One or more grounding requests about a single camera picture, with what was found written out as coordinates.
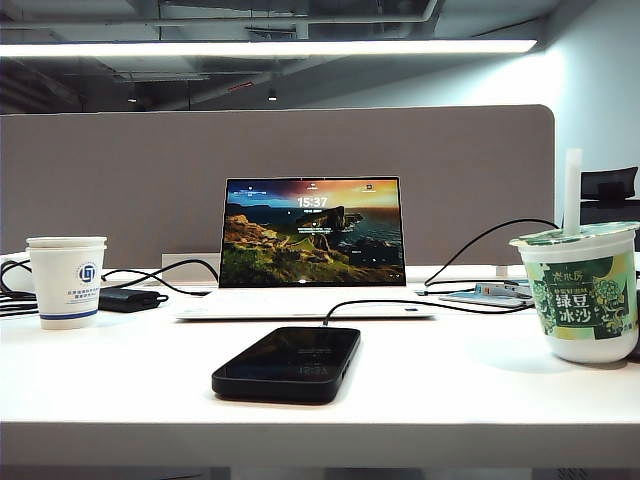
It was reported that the black phone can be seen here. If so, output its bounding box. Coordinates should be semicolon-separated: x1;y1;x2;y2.
211;326;362;405

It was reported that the taupe desk partition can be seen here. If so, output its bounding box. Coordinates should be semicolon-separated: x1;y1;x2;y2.
0;103;558;256

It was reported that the white laptop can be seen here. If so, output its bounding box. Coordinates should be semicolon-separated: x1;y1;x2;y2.
174;175;441;321

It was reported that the flat silver device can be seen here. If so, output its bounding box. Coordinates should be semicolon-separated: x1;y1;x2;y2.
438;289;535;308

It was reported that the colourful printed card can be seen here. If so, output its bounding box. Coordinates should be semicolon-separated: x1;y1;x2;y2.
474;280;516;296

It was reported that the black power adapter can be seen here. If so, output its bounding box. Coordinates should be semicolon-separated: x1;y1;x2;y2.
97;286;170;314

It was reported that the long ceiling light strip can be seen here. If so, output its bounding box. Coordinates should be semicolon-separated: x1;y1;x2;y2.
0;38;539;59

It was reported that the white drinking straw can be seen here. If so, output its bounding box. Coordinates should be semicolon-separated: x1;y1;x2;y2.
563;147;585;236

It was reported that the white paper cup blue logo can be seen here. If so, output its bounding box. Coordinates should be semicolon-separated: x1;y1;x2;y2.
25;236;109;331

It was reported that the green printed plastic drink cup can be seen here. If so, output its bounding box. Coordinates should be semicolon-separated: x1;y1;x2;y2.
509;220;640;364

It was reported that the black office chair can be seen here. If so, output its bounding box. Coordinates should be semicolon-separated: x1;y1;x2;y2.
579;166;640;224

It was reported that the short black hub cable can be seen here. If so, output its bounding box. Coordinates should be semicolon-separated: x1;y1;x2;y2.
414;285;479;297

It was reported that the black laptop power cable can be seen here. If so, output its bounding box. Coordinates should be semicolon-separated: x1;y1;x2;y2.
99;257;221;297

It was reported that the thin black arched cable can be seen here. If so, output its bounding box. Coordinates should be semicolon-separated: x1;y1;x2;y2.
423;218;561;287

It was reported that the black cable bundle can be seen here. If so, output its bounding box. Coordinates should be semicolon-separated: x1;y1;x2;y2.
0;258;40;317

